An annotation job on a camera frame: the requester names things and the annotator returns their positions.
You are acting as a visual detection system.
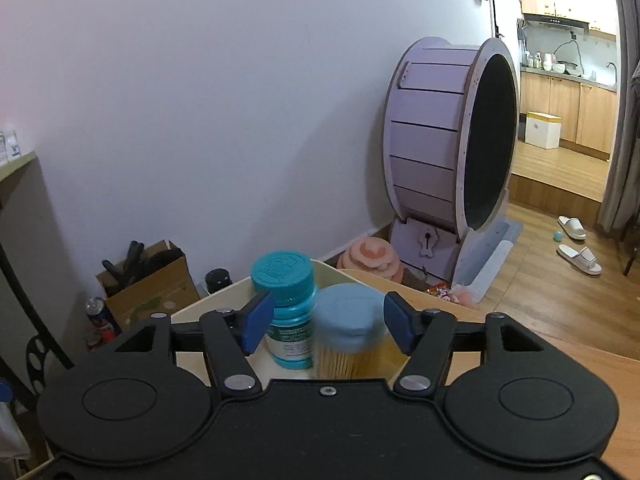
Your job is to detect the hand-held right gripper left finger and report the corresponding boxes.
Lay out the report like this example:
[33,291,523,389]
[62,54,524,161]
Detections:
[112,291,277,402]

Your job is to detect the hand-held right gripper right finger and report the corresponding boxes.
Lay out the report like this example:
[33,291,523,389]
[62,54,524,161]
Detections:
[383,291,546,403]

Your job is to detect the blue lidded toothpick jar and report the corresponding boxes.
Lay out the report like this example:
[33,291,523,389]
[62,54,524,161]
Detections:
[312,283,401,381]

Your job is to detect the beige storage container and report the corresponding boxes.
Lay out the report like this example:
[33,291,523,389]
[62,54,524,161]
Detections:
[170,259,485,386]

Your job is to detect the black lidded jar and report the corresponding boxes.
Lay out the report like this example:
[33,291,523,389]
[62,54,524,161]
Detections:
[205,269,234,296]

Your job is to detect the pink cat toy tower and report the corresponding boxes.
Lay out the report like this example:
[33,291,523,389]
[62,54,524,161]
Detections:
[336,237,405,282]

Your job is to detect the brown cardboard box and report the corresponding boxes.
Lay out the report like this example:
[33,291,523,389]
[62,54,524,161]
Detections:
[96,240,202,335]

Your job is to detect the red drink can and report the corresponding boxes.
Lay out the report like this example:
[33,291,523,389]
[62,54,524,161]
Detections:
[86,297,121,350]

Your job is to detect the purple cat exercise wheel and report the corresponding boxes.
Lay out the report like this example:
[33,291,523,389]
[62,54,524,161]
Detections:
[382,36,523,286]

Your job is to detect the white slipper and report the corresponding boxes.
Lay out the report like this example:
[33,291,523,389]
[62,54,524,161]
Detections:
[557,215,587,240]
[556,243,603,276]

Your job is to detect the black metal chair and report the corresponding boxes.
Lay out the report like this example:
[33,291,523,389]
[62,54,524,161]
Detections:
[0,242,77,398]

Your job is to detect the white box with yellow lid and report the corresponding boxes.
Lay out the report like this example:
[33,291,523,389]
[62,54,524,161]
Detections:
[524,111,562,150]

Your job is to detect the wooden lower kitchen cabinets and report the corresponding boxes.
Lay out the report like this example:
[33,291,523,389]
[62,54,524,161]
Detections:
[519,67,620,162]

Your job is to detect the dishes on kitchen counter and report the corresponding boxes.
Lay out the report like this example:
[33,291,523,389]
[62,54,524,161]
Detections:
[524,51,583,77]

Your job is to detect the white bottle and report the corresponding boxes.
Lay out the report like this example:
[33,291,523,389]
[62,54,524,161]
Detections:
[0,129,22,164]

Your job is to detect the range hood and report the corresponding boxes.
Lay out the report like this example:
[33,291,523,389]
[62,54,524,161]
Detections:
[524,14,590,32]

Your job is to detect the black handles bundle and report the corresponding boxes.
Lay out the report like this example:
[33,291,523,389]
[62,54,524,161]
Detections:
[101,241,175,287]

